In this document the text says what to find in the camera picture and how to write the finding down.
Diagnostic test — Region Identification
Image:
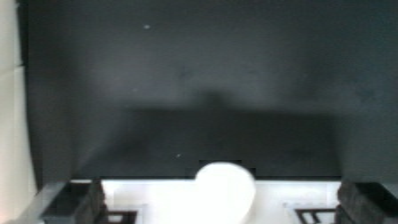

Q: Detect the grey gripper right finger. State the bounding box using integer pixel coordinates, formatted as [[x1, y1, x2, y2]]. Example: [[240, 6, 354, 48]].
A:
[[334, 182, 398, 224]]

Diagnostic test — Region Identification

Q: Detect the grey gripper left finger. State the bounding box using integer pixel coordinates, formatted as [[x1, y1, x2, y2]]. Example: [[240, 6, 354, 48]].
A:
[[15, 180, 107, 224]]

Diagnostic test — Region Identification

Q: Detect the white front drawer box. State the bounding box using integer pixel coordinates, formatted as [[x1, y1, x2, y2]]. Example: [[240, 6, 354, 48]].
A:
[[102, 162, 342, 224]]

